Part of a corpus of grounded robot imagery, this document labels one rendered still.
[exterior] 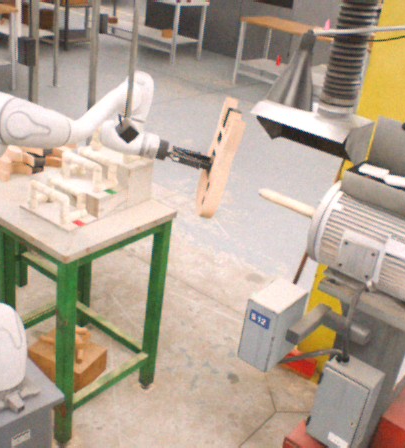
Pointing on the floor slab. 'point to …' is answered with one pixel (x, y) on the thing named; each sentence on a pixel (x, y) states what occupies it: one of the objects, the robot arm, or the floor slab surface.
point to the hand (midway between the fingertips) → (210, 163)
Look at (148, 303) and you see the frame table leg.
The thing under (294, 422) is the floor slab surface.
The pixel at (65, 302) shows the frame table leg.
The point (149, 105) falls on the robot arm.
